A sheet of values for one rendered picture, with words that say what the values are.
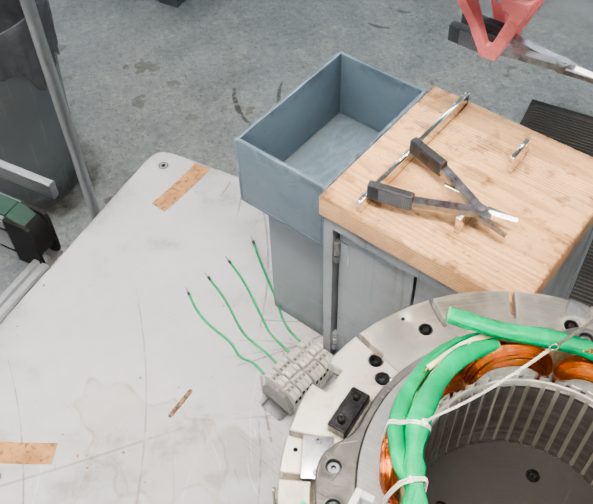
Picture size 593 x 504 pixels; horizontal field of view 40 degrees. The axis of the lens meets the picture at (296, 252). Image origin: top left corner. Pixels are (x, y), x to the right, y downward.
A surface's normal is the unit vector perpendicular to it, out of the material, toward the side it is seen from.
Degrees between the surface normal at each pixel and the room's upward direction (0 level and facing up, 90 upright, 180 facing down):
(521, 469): 0
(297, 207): 90
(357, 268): 90
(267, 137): 90
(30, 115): 93
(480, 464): 0
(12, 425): 0
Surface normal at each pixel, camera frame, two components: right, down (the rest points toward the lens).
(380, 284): -0.62, 0.62
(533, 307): -0.02, -0.63
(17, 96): 0.67, 0.60
